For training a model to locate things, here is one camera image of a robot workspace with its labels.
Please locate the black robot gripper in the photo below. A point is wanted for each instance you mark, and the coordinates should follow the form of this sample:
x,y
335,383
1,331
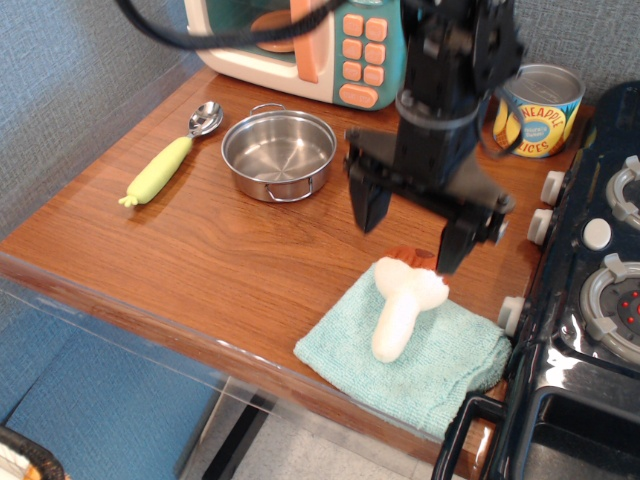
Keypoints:
x,y
431,161

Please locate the white plush mushroom toy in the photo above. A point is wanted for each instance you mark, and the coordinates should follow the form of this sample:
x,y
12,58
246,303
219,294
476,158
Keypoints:
x,y
406,278

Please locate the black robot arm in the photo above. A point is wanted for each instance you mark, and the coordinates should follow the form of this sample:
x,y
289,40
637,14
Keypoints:
x,y
459,55

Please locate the light teal folded cloth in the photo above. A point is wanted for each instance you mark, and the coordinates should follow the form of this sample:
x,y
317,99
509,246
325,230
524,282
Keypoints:
x,y
451,352

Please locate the grey stove knob middle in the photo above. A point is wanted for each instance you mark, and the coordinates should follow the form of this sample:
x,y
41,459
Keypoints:
x,y
539,225

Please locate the grey stove knob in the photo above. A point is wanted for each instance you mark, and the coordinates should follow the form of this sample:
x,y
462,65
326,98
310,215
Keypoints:
x,y
539,225
552,186
510,314

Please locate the grey stove knob lower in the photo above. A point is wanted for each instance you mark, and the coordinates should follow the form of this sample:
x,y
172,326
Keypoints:
x,y
510,314

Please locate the grey stove knob upper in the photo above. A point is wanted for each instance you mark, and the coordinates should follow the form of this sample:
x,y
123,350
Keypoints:
x,y
552,186

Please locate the small steel pot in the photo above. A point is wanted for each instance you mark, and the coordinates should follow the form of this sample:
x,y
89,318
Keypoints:
x,y
278,155

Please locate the pineapple slices can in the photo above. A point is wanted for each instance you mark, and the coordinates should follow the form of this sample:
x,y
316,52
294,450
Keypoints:
x,y
539,110

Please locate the toy microwave teal and cream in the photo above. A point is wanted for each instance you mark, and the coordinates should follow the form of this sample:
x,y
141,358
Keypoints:
x,y
355,58

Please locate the black toy stove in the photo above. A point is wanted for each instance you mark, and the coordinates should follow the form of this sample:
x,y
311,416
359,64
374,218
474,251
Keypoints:
x,y
571,409

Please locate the black rimmed basket corner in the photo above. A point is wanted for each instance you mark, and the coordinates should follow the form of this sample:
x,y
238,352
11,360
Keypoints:
x,y
24,459

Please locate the spoon with green handle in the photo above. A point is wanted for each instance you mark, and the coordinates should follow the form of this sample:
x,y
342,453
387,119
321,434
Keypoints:
x,y
157,173

